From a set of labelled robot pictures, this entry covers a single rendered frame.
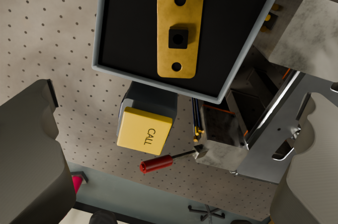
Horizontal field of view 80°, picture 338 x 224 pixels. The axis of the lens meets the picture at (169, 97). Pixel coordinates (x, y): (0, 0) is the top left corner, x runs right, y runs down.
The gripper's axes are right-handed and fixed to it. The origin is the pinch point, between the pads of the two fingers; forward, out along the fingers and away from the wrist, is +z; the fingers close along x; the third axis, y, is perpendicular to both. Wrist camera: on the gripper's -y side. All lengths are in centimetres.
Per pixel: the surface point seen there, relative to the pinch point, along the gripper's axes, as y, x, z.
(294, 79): 11.3, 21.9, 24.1
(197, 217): 255, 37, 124
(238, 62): 2.0, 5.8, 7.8
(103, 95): 37, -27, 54
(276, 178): 40, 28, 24
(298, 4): -2.5, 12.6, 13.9
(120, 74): 3.8, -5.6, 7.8
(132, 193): 213, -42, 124
